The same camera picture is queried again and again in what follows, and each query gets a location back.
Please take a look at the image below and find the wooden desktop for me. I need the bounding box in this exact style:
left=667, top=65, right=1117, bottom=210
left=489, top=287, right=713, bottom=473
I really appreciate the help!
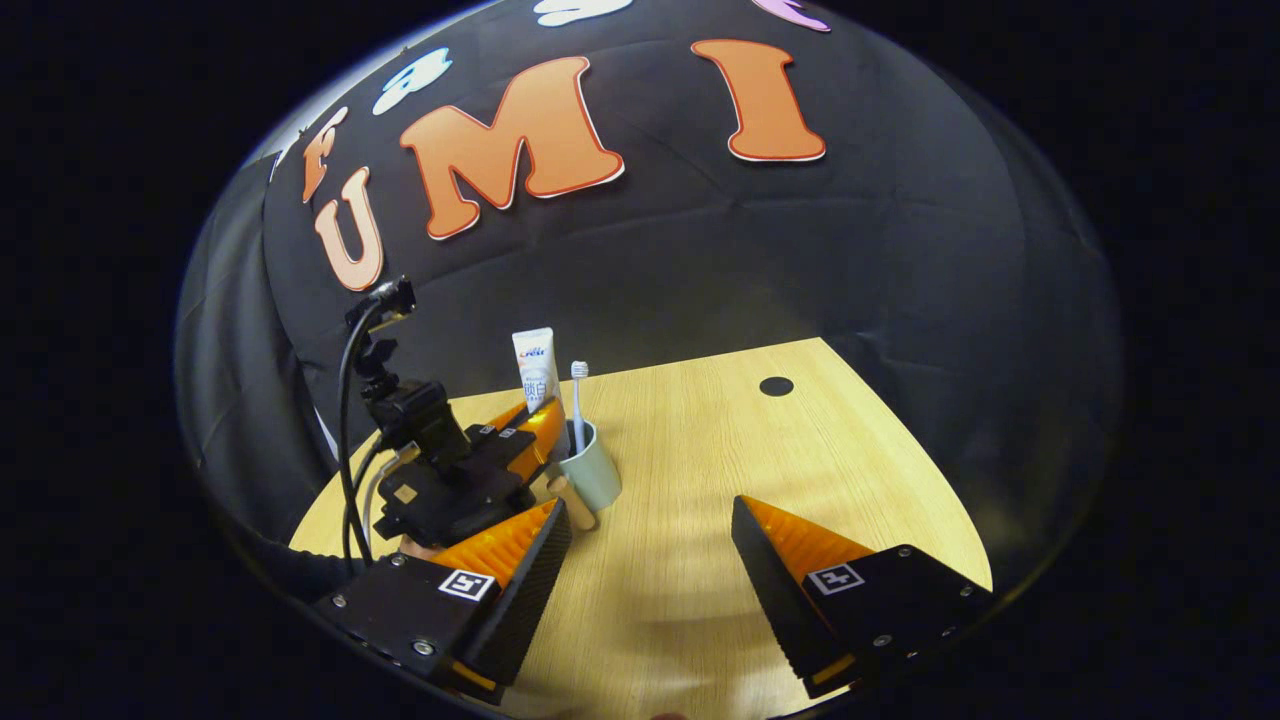
left=288, top=337, right=994, bottom=720

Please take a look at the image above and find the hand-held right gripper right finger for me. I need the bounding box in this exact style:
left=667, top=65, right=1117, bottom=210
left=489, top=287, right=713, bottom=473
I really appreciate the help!
left=730, top=494, right=996, bottom=701

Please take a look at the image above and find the pale green cup wooden handle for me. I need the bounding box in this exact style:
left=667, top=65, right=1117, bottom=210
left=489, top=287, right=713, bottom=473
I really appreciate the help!
left=545, top=418, right=624, bottom=532

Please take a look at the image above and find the black backdrop cloth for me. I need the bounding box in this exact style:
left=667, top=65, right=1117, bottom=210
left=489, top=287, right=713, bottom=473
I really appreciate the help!
left=262, top=0, right=1126, bottom=561

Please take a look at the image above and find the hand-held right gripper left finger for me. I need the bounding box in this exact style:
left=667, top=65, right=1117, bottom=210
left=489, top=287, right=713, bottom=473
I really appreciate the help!
left=315, top=497, right=574, bottom=706

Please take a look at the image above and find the white toothbrush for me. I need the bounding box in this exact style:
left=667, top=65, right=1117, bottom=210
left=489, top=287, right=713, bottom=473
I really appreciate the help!
left=569, top=361, right=592, bottom=456

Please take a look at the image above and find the plain dark grey cloth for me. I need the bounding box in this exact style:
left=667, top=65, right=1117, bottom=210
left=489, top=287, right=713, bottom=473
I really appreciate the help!
left=175, top=155, right=336, bottom=541

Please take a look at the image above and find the grey camera cable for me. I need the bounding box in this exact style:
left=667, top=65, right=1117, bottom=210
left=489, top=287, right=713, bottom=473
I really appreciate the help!
left=362, top=445, right=421, bottom=546

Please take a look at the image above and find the black camera cable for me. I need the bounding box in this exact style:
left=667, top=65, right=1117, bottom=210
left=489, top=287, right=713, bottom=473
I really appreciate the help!
left=336, top=300, right=386, bottom=566

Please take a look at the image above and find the white toothpaste tube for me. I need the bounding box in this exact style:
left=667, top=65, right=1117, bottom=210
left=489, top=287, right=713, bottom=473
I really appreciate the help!
left=511, top=327, right=563, bottom=413

